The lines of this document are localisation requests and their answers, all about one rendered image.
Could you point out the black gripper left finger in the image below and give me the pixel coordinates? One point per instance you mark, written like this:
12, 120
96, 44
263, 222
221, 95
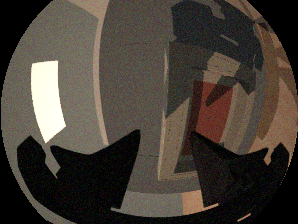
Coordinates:
108, 169

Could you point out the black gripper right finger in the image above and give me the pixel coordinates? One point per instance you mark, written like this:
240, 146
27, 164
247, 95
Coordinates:
217, 168

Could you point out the dark grey flat panel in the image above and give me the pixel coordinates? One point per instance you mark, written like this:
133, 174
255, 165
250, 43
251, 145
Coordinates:
133, 40

